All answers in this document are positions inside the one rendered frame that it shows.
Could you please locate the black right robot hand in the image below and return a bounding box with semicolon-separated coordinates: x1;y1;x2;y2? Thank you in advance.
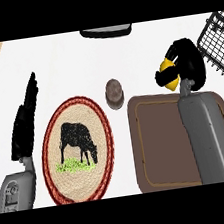
150;35;210;97

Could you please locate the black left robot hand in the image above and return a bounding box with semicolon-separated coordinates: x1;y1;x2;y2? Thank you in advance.
0;71;50;162

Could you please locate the yellow lemon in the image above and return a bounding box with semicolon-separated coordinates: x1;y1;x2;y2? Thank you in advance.
157;55;183;94

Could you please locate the brown tray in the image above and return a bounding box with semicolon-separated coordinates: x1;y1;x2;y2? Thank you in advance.
124;83;224;195

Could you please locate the oval woven cow placemat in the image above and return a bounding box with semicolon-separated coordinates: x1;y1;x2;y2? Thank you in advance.
32;91;123;208

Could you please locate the brown cylindrical can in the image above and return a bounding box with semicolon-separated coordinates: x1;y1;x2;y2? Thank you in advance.
102;76;127;113

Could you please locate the dark grey appliance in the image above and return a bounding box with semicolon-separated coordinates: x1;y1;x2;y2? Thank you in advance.
78;22;135;44

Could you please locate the black wire tiered basket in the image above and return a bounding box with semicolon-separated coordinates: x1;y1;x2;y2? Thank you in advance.
191;9;224;89

